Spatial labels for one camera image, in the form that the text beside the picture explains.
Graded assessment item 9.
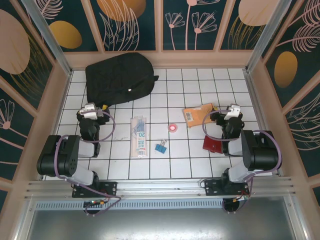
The steel sheet panel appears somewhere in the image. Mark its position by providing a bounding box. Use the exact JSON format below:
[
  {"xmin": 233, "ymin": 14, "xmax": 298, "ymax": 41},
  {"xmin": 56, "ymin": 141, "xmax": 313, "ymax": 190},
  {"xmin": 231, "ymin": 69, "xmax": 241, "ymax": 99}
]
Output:
[{"xmin": 24, "ymin": 209, "xmax": 305, "ymax": 240}]

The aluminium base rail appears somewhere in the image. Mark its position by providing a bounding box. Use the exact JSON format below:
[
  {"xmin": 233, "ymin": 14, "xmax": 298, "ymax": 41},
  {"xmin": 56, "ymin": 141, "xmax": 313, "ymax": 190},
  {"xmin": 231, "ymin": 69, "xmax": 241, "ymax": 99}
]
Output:
[{"xmin": 24, "ymin": 177, "xmax": 296, "ymax": 200}]

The grey slotted cable duct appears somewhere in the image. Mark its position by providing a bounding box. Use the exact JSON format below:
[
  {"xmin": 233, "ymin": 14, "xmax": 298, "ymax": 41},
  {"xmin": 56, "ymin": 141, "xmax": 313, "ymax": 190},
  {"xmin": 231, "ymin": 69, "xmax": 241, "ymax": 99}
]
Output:
[{"xmin": 34, "ymin": 201, "xmax": 226, "ymax": 211}]

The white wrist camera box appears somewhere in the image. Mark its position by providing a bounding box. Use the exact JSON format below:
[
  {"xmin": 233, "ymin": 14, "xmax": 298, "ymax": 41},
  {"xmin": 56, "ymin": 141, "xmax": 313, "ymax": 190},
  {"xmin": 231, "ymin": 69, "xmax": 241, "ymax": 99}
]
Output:
[
  {"xmin": 223, "ymin": 104, "xmax": 241, "ymax": 121},
  {"xmin": 81, "ymin": 102, "xmax": 101, "ymax": 120}
]

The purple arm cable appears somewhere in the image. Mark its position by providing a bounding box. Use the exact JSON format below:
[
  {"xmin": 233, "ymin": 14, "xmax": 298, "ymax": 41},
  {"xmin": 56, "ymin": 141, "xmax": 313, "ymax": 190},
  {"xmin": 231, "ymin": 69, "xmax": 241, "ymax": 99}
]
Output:
[
  {"xmin": 201, "ymin": 109, "xmax": 283, "ymax": 215},
  {"xmin": 56, "ymin": 111, "xmax": 123, "ymax": 216}
]

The black backpack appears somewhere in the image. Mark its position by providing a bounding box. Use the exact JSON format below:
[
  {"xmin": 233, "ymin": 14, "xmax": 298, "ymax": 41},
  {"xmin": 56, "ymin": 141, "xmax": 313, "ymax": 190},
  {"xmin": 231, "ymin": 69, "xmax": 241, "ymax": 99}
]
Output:
[{"xmin": 84, "ymin": 52, "xmax": 160, "ymax": 110}]

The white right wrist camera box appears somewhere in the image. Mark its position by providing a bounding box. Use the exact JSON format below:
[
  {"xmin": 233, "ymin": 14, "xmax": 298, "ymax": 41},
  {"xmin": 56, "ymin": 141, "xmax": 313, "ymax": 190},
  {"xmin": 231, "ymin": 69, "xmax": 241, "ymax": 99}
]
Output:
[{"xmin": 223, "ymin": 104, "xmax": 241, "ymax": 121}]

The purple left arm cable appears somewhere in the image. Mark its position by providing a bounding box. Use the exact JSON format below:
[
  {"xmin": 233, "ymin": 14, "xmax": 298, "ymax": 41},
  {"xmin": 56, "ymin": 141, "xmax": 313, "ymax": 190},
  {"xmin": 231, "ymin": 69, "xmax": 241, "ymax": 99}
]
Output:
[{"xmin": 56, "ymin": 111, "xmax": 123, "ymax": 216}]

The aluminium frame post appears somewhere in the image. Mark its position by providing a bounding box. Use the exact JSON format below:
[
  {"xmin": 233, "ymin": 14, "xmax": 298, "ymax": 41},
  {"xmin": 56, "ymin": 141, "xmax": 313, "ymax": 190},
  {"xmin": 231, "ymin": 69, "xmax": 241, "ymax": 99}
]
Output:
[
  {"xmin": 245, "ymin": 0, "xmax": 294, "ymax": 74},
  {"xmin": 20, "ymin": 0, "xmax": 73, "ymax": 77}
]

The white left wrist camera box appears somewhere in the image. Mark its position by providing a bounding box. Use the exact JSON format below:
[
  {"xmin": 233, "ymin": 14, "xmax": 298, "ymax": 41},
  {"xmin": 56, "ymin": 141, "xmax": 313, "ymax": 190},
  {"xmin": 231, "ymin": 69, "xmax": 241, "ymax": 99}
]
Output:
[{"xmin": 81, "ymin": 102, "xmax": 101, "ymax": 120}]

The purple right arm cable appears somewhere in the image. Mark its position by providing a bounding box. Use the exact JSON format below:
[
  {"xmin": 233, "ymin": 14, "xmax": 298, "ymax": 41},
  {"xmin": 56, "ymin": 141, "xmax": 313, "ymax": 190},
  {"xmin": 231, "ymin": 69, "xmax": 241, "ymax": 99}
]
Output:
[{"xmin": 201, "ymin": 109, "xmax": 283, "ymax": 215}]

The aluminium side rail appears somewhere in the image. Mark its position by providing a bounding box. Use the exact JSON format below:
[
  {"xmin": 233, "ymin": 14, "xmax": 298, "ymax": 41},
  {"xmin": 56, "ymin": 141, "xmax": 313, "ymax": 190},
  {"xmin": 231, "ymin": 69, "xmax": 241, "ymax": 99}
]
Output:
[{"xmin": 242, "ymin": 69, "xmax": 285, "ymax": 177}]

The clear pen box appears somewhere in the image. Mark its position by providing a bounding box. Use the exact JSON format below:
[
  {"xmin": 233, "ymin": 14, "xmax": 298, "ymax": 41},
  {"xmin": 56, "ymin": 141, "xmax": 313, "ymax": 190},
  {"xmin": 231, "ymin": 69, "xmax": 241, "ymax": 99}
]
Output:
[{"xmin": 129, "ymin": 114, "xmax": 150, "ymax": 159}]

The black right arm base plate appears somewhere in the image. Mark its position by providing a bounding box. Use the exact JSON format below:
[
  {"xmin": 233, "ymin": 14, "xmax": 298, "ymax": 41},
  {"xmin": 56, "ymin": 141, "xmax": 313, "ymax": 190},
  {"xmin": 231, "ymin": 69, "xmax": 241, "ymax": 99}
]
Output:
[{"xmin": 204, "ymin": 179, "xmax": 251, "ymax": 198}]

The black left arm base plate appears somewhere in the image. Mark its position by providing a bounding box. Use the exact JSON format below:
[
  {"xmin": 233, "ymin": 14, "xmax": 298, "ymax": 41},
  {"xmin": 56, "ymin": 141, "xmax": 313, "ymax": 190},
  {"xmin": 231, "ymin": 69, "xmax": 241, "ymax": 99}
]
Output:
[{"xmin": 71, "ymin": 181, "xmax": 118, "ymax": 198}]

